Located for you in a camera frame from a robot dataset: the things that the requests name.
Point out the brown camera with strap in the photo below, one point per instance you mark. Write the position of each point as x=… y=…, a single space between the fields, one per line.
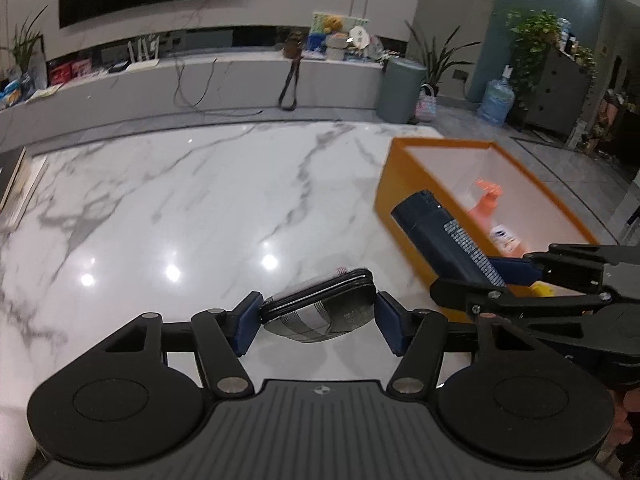
x=292 y=51

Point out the grey trash bin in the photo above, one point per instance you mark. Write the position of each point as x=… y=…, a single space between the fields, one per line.
x=399 y=92

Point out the white wifi router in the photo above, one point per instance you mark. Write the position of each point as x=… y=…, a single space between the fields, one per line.
x=143 y=53

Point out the person right hand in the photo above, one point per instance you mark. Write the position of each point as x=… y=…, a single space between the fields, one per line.
x=624 y=435

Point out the green leafy plant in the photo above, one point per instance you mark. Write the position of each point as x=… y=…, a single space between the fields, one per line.
x=535 y=34

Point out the grey cabinet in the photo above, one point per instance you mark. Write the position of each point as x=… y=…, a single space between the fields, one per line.
x=561 y=90

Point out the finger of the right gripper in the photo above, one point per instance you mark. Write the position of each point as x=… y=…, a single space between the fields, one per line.
x=474 y=300
x=572 y=266

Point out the plaid zip case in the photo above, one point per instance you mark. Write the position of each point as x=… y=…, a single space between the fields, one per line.
x=321 y=309

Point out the orange cardboard box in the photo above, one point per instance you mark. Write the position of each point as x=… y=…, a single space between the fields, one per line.
x=503 y=206

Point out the blue water jug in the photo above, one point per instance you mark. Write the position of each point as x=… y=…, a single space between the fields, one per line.
x=498 y=99

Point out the pastel woven basket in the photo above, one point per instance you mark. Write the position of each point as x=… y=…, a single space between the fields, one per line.
x=426 y=107

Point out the white blue tube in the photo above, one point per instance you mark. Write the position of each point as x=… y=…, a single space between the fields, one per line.
x=508 y=244

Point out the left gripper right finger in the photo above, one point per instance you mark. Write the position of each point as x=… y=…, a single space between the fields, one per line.
x=418 y=338

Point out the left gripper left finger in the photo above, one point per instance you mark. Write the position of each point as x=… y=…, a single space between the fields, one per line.
x=221 y=338

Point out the black spray can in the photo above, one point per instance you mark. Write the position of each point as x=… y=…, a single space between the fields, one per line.
x=442 y=242

